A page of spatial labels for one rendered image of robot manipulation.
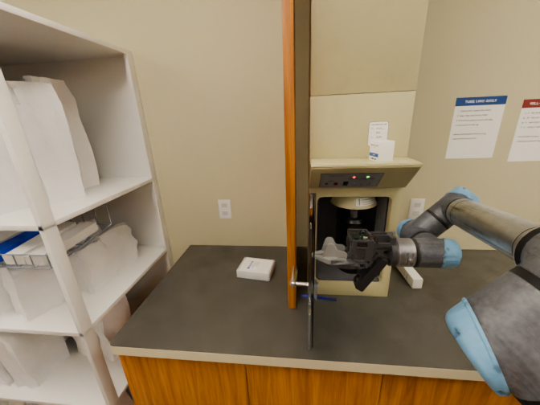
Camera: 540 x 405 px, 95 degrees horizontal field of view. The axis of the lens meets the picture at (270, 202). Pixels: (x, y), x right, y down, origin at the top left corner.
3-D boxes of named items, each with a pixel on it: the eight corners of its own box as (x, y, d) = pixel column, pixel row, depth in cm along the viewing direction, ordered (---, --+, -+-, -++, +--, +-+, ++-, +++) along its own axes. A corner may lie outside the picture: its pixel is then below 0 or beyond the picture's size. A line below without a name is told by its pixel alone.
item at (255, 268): (245, 263, 128) (244, 256, 127) (275, 266, 124) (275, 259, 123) (236, 277, 117) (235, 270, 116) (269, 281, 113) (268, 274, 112)
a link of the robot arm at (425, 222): (435, 221, 78) (456, 236, 67) (405, 244, 81) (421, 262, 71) (418, 205, 77) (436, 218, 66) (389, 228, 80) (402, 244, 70)
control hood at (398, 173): (308, 186, 89) (308, 158, 86) (403, 185, 85) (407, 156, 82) (309, 196, 78) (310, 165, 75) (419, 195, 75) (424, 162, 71)
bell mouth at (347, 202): (328, 195, 109) (329, 183, 107) (370, 194, 107) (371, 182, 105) (333, 210, 92) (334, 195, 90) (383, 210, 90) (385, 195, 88)
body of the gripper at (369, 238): (345, 228, 69) (390, 228, 68) (342, 255, 72) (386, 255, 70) (349, 241, 62) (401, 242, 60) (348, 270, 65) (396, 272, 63)
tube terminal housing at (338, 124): (305, 260, 128) (306, 100, 103) (370, 262, 124) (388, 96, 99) (307, 293, 105) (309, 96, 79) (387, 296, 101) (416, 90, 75)
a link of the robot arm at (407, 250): (402, 256, 70) (415, 274, 62) (385, 256, 71) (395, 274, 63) (406, 233, 68) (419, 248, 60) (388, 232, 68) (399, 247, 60)
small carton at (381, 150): (368, 159, 80) (370, 140, 78) (382, 158, 81) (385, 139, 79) (378, 161, 75) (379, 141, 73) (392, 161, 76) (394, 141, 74)
